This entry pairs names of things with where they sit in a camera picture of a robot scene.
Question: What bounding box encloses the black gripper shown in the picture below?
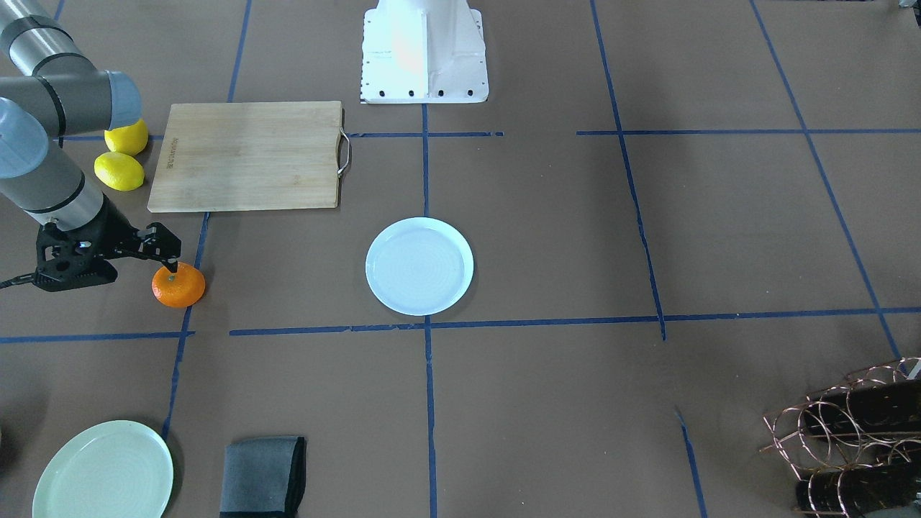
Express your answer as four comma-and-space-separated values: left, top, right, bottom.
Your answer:
36, 198, 182, 274

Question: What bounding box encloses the orange fruit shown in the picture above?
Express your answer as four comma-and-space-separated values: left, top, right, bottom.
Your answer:
151, 262, 207, 308

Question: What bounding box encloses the light blue plate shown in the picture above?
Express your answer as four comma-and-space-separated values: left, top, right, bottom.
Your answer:
364, 217, 475, 316

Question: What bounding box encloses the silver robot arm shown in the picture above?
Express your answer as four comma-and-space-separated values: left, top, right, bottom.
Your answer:
2, 1, 181, 291

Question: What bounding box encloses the light green plate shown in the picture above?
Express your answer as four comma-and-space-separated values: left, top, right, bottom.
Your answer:
32, 420, 174, 517

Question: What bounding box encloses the lemon near board lower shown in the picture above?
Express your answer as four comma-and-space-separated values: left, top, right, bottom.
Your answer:
94, 151, 145, 191

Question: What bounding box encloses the lemon board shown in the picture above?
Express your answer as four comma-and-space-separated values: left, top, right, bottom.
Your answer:
94, 151, 145, 191
103, 118, 150, 156

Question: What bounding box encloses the lemon near board upper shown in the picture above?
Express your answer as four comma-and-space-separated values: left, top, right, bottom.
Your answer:
103, 118, 150, 156

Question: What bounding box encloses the wooden cutting board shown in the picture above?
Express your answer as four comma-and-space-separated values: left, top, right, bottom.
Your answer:
147, 101, 351, 214

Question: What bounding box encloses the grey folded cloth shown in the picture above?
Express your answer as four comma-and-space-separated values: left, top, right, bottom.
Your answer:
218, 436, 308, 517

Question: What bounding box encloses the dark wine bottle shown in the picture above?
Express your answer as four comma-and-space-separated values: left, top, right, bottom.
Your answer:
795, 463, 920, 517
802, 379, 920, 440

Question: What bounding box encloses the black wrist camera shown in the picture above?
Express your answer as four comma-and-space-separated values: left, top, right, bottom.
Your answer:
32, 257, 118, 292

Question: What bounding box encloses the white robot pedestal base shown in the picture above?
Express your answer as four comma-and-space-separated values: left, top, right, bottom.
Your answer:
359, 1, 490, 104

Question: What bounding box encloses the copper wire bottle rack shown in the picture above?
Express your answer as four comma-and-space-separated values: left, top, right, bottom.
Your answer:
763, 357, 920, 517

